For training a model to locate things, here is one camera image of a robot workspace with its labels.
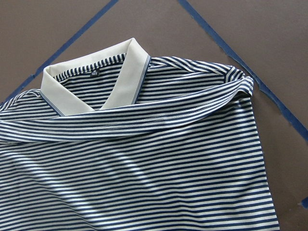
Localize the striped polo shirt white collar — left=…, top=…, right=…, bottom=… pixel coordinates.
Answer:
left=0, top=38, right=280, bottom=231

